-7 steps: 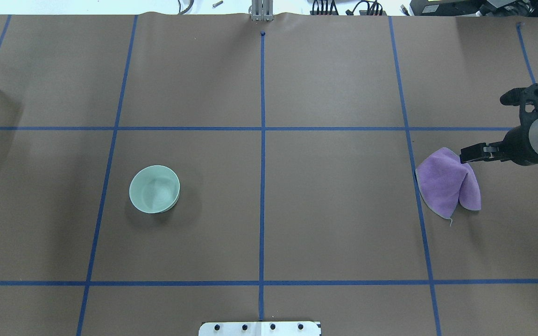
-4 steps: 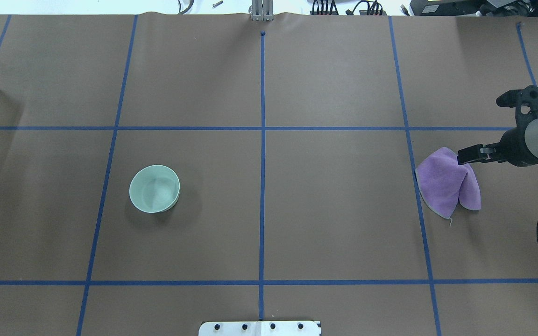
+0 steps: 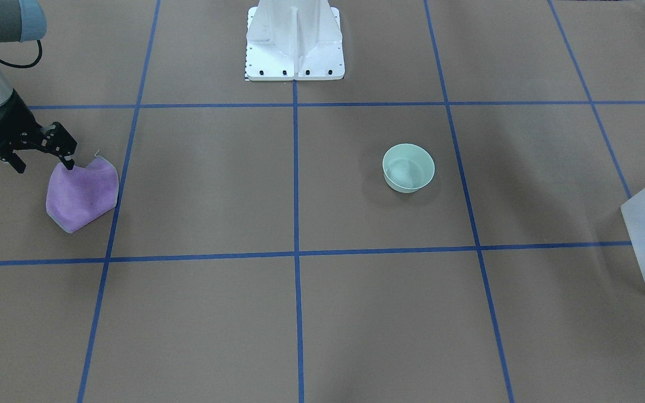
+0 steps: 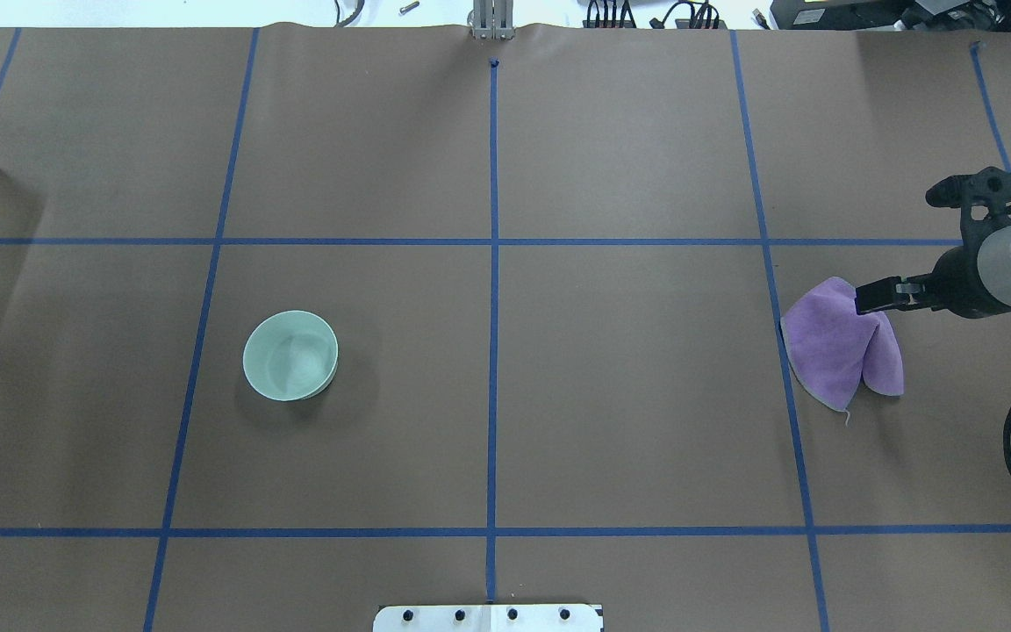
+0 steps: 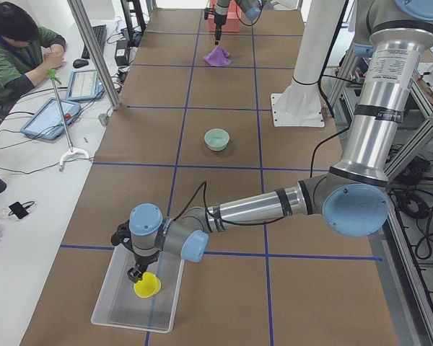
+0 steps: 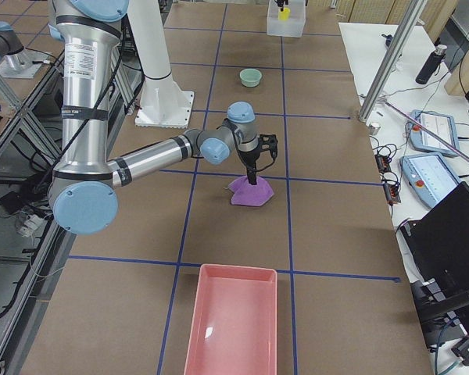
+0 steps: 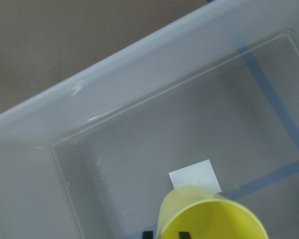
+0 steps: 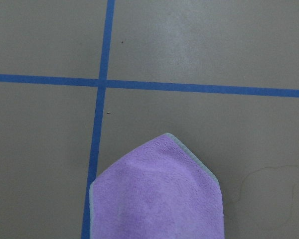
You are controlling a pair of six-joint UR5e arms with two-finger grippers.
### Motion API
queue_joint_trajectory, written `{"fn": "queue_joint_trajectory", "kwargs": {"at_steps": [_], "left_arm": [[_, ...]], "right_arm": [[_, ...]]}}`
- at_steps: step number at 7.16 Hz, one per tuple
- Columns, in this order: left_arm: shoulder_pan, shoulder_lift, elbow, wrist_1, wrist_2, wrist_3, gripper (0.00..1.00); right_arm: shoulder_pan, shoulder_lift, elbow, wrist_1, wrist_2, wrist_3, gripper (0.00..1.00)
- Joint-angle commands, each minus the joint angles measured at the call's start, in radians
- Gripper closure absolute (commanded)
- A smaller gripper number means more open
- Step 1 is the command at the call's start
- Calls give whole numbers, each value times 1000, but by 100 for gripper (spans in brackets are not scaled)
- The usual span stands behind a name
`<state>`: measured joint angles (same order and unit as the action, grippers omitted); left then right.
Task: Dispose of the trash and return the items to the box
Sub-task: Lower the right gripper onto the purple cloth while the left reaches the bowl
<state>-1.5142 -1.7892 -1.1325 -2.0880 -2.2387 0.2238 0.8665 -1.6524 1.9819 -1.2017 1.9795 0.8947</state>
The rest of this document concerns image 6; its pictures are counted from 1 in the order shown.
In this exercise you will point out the teach pendant tablet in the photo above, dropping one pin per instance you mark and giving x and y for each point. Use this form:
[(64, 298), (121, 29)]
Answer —
[(440, 124), (430, 176)]

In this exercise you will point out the yellow plastic cup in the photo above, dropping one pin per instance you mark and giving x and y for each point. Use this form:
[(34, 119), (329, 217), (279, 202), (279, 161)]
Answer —
[(284, 13)]

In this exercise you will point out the grabber stick green tip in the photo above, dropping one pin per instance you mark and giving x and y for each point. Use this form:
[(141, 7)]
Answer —
[(428, 131)]

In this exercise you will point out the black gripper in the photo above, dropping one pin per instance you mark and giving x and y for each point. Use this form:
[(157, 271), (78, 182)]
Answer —
[(248, 158), (282, 4)]

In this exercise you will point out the aluminium frame post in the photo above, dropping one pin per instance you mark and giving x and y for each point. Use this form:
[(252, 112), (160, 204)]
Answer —
[(403, 32)]

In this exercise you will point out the black water bottle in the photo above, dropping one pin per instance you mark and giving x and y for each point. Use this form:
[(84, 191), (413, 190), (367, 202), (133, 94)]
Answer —
[(431, 64)]

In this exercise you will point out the purple microfiber cloth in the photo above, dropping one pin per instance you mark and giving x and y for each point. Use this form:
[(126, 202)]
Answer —
[(247, 194)]

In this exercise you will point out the mint green bowl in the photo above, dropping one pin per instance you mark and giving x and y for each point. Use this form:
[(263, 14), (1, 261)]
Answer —
[(250, 77)]

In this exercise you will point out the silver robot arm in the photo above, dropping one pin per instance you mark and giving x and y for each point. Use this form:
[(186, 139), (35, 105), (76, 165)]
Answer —
[(82, 193)]

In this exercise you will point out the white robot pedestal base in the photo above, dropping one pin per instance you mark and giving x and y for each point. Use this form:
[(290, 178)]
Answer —
[(162, 102)]

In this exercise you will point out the pink plastic tray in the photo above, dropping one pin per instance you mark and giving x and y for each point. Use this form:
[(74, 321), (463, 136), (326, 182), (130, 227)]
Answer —
[(234, 323)]

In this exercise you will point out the far teach pendant tablet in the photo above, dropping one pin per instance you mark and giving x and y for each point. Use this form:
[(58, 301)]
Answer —
[(440, 124)]

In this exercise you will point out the clear plastic bin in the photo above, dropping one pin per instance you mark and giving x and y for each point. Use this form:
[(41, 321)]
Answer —
[(293, 26)]

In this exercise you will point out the near teach pendant tablet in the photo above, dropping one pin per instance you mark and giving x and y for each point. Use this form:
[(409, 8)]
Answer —
[(430, 176)]

